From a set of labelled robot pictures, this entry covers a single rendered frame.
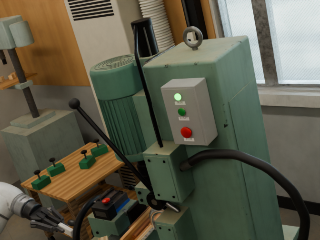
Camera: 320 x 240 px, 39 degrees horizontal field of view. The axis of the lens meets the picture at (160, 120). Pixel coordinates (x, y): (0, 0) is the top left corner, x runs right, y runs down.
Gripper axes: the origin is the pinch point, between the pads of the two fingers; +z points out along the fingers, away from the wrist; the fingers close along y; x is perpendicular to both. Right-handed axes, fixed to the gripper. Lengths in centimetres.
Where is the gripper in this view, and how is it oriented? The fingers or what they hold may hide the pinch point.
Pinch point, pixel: (65, 229)
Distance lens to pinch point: 186.1
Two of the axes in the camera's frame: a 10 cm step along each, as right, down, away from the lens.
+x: -0.5, 8.5, 5.3
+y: 5.3, -4.3, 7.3
